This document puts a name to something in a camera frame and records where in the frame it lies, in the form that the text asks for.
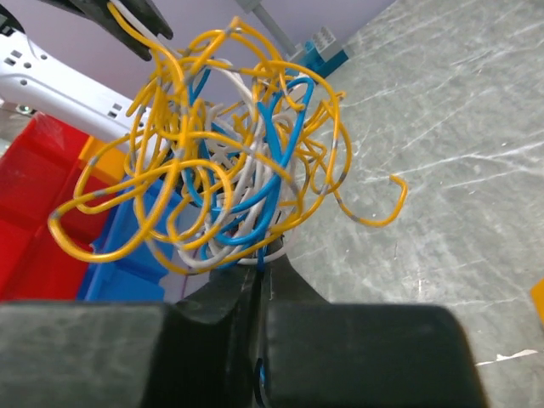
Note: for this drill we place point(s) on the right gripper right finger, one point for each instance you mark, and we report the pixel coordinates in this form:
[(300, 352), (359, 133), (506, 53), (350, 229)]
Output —
[(317, 353)]

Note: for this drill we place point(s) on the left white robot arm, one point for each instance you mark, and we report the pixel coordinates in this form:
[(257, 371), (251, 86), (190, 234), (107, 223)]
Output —
[(33, 77)]

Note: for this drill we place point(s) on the blue toy brick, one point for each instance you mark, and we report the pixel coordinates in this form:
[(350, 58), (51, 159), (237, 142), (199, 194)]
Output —
[(323, 53)]

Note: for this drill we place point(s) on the red plastic bin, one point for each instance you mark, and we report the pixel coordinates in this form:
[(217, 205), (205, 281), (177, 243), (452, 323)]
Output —
[(38, 173)]

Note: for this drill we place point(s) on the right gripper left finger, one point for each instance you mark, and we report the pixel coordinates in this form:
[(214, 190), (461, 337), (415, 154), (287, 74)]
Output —
[(193, 353)]

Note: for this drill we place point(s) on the yellow plastic bin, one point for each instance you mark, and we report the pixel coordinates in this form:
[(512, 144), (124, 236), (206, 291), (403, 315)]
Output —
[(110, 168)]

